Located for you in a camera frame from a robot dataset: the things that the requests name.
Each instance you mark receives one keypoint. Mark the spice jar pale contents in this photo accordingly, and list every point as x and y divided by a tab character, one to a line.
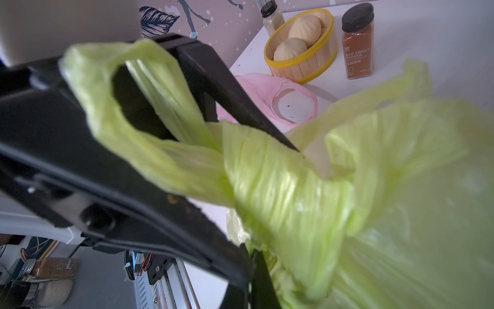
272	17

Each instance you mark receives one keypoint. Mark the red pepper spice jar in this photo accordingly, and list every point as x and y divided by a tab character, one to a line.
358	40

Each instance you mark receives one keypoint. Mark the green plastic bag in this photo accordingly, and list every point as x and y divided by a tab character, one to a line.
386	201

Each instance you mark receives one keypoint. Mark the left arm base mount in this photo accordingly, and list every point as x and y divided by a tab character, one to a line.
138	263

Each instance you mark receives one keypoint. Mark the bun in basket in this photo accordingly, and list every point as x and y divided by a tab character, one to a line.
308	28
289	49

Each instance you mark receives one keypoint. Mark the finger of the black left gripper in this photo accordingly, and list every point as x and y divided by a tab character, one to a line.
210	81

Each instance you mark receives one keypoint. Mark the pink plastic bag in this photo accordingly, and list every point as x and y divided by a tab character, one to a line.
283	102

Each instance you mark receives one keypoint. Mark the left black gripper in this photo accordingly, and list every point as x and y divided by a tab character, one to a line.
52	165

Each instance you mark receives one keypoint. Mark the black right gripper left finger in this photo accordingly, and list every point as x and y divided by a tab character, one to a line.
237	295

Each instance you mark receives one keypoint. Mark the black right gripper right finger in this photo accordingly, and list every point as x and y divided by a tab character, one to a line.
262	295

